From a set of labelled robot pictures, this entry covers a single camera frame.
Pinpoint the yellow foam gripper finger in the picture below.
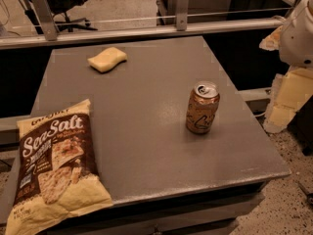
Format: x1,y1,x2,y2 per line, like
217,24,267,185
263,67,313,133
259,26,283,51

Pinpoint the brown sea salt chip bag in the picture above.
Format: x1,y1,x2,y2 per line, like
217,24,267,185
5,100,112,235

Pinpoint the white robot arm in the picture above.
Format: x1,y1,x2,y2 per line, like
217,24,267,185
259,0,313,133

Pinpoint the yellow sponge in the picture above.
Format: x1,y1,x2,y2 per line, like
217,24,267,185
88,47,127,72

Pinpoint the gold soda can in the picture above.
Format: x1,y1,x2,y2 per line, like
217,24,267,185
186,81,220,134

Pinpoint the black office chair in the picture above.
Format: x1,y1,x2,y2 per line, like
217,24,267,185
47,0,94,32

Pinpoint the metal railing frame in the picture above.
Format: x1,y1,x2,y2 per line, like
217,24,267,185
1,0,294,49

